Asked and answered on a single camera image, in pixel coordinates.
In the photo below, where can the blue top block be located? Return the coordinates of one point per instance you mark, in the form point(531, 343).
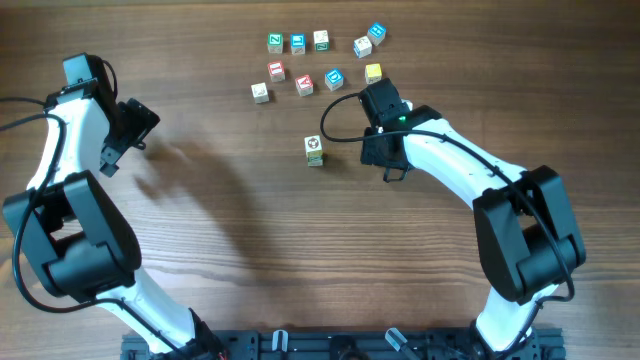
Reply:
point(298, 44)

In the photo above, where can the blue block far right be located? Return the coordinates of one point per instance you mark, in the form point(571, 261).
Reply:
point(376, 33)

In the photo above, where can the plain block red side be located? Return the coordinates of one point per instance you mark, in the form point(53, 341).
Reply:
point(260, 93)

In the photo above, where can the red top block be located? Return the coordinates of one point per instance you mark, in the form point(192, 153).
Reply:
point(276, 71)

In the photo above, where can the blue D block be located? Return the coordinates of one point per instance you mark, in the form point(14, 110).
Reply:
point(334, 79)

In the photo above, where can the white block blue side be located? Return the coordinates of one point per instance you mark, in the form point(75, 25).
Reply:
point(362, 47)

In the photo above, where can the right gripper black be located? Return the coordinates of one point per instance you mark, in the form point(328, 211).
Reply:
point(369, 157)

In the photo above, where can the red A block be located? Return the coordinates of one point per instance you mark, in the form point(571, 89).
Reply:
point(304, 85)

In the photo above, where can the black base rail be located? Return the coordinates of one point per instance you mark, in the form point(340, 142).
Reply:
point(442, 343)

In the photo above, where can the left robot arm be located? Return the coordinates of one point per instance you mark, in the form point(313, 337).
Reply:
point(88, 129)

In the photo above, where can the plain block green side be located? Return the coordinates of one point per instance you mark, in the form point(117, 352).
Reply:
point(321, 40)

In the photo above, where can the green N block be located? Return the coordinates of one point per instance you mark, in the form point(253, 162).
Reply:
point(275, 43)

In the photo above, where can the white block teal side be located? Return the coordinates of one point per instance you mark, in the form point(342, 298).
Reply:
point(315, 157)

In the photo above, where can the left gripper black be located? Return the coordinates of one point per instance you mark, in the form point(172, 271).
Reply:
point(143, 119)

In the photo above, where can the yellow sided picture block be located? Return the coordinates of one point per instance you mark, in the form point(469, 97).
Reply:
point(313, 146)

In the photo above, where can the yellow top block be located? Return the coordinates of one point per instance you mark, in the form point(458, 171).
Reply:
point(373, 73)

